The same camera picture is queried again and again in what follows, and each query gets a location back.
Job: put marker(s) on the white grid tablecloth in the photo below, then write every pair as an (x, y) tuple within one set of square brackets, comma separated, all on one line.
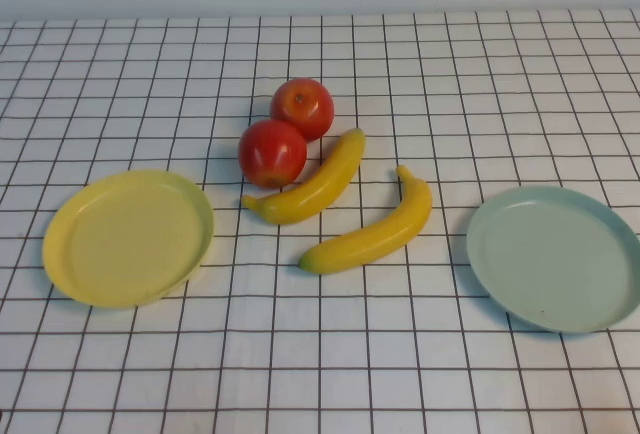
[(320, 379)]

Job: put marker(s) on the yellow plastic banana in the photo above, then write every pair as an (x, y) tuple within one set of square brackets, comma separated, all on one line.
[(310, 194)]

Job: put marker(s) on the red plastic apple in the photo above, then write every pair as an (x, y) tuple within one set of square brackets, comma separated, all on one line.
[(270, 154), (305, 104)]

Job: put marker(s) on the yellow banana green tip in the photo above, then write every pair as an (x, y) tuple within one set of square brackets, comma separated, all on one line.
[(380, 239)]

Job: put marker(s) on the pale green round plate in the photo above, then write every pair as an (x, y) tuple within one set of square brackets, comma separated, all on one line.
[(550, 259)]

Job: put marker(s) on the yellow round plastic plate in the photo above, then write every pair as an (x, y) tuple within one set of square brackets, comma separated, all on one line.
[(130, 239)]

